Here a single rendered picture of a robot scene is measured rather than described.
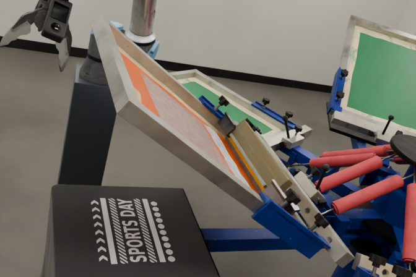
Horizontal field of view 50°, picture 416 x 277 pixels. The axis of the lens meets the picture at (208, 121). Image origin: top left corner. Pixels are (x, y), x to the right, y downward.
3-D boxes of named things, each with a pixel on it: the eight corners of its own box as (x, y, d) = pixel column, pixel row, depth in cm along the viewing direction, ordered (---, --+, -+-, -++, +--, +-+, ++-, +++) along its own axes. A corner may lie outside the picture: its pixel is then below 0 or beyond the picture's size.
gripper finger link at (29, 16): (20, 38, 105) (53, 21, 106) (19, 40, 104) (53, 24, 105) (8, 20, 103) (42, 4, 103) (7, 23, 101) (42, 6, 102)
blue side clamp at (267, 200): (252, 218, 116) (272, 201, 115) (244, 206, 120) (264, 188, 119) (309, 259, 133) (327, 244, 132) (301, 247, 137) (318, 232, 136)
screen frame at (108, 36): (116, 113, 89) (129, 99, 88) (89, 20, 136) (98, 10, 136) (311, 254, 134) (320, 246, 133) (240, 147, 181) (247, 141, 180)
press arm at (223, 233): (90, 256, 142) (93, 242, 140) (88, 242, 147) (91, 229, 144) (382, 247, 192) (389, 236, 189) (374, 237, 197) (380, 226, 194)
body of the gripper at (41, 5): (59, 30, 113) (80, -12, 110) (60, 42, 106) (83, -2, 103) (29, 17, 109) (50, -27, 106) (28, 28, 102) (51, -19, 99)
